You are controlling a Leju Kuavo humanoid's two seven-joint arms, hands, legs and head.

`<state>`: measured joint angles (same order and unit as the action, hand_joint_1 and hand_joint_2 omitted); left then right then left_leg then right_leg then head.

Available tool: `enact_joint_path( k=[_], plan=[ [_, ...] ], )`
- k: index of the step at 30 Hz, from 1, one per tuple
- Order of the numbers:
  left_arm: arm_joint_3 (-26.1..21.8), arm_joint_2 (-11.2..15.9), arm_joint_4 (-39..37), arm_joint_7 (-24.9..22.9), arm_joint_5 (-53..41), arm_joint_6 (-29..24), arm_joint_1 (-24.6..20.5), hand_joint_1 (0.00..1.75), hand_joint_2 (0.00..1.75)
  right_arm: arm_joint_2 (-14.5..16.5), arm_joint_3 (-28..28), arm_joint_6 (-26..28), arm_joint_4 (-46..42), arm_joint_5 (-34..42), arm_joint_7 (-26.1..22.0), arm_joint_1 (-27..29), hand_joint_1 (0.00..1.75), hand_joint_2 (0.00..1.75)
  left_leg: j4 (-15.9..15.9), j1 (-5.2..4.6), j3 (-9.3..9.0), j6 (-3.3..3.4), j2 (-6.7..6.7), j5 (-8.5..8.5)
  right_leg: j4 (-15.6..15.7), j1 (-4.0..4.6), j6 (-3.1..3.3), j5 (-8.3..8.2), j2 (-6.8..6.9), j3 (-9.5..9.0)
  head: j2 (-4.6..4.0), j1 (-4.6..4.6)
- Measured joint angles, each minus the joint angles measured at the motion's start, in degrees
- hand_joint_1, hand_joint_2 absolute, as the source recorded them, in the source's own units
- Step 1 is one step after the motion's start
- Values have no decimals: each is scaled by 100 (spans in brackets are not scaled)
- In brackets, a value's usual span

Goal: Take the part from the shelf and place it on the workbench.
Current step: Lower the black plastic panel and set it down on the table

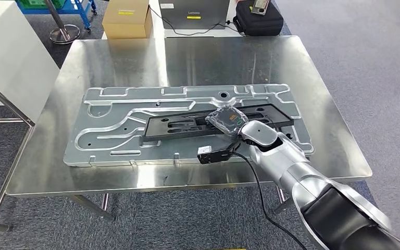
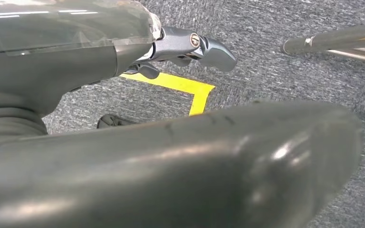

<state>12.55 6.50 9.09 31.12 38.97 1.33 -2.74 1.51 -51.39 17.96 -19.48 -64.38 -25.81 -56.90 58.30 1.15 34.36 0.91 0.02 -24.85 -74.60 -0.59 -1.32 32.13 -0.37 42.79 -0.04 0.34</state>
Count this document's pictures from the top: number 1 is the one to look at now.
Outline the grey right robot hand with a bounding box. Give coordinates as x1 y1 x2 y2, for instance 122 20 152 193
205 105 249 136

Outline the black plastic plate bracket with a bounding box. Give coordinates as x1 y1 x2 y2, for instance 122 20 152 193
142 103 294 143

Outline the stainless steel workbench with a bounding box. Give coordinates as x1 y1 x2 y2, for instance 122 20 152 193
0 35 373 232

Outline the stamped aluminium panel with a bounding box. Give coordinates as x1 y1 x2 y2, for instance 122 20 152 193
62 83 315 168

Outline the black carry bag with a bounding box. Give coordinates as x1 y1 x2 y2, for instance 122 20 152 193
232 0 284 37

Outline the grey laptop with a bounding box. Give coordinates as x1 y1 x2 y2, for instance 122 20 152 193
158 0 231 30

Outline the small grey device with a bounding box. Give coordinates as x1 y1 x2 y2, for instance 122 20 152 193
251 0 269 16

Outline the white table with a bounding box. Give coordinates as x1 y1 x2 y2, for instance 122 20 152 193
102 0 247 39

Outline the brown cardboard box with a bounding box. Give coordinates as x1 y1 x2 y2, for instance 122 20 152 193
102 0 154 39

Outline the blue metal cart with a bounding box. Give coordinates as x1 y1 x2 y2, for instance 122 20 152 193
15 0 97 33

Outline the green plastic crate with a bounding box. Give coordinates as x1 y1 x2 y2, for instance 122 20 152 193
17 0 65 9

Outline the black camera cable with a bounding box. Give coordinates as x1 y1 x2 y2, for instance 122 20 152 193
231 152 308 250

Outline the black laptop cable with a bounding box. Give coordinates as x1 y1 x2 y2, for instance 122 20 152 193
149 7 245 37

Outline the chrome stanchion post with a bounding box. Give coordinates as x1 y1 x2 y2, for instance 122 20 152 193
44 0 82 45

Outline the steel table frame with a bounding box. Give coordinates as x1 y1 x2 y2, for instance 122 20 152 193
0 74 36 127

